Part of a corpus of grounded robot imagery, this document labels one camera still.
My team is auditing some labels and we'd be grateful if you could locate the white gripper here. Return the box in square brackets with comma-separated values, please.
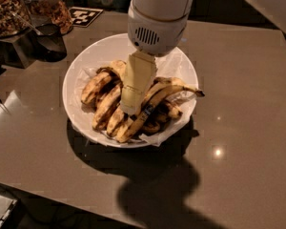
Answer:
[121, 2, 187, 115]

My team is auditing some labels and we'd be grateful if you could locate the spotted banana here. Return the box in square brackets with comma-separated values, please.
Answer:
[96, 59, 142, 119]
[81, 72, 112, 105]
[92, 84, 121, 129]
[107, 107, 125, 136]

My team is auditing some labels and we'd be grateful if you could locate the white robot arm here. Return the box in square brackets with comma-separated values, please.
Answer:
[121, 0, 193, 115]

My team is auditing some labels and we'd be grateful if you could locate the long banana with sticker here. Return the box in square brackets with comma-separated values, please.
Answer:
[116, 77, 204, 143]

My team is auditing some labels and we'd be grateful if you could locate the small banana right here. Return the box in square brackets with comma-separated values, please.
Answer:
[160, 100, 182, 119]

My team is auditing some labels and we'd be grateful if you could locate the small banana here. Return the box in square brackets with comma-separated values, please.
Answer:
[141, 121, 160, 135]
[160, 100, 182, 119]

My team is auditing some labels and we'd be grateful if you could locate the white bowl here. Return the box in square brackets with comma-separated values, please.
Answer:
[62, 33, 196, 148]

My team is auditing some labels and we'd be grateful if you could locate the small banana bottom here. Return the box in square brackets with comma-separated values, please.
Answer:
[141, 121, 160, 135]

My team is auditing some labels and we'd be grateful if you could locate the white paper liner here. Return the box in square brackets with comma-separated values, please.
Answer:
[71, 43, 198, 147]

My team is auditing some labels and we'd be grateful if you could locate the black white marker tag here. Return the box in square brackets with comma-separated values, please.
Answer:
[69, 7, 103, 28]

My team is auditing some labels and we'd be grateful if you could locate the glass jar of nuts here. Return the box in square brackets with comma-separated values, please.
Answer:
[24, 0, 72, 34]

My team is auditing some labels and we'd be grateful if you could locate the dark metal stand block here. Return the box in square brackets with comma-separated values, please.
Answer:
[0, 31, 35, 69]

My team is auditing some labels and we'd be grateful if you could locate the glass jar of cashews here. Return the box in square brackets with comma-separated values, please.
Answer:
[0, 0, 31, 38]

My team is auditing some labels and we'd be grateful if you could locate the black scoop with handle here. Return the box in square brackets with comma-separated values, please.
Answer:
[12, 12, 67, 62]

